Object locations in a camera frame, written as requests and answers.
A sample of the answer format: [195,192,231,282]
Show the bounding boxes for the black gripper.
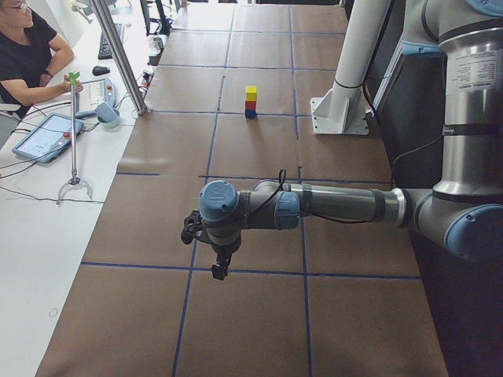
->
[180,210,241,280]

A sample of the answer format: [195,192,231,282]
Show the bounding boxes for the blue wooden block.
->
[244,109,257,119]

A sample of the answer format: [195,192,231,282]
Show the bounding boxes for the yellow wooden block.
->
[245,86,258,102]

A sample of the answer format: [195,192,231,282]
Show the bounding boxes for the light blue cup bowl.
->
[95,103,120,131]

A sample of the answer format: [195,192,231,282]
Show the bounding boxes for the near teach pendant tablet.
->
[12,114,73,163]

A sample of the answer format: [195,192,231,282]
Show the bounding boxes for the teach pendant tablet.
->
[75,78,116,119]
[12,114,73,163]

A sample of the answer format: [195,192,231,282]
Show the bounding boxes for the far teach pendant tablet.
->
[75,78,116,119]

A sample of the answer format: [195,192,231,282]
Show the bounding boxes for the black computer mouse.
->
[92,65,110,76]

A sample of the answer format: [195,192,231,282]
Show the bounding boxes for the metal cup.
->
[152,36,165,50]

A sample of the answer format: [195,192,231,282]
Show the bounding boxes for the black keyboard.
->
[97,22,126,60]

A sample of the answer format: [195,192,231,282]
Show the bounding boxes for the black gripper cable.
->
[243,168,366,225]

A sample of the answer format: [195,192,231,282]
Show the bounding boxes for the green handled reacher grabber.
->
[56,71,93,205]

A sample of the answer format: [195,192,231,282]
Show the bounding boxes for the aluminium frame post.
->
[90,0,148,115]

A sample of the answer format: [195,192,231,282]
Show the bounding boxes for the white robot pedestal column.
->
[310,0,391,135]

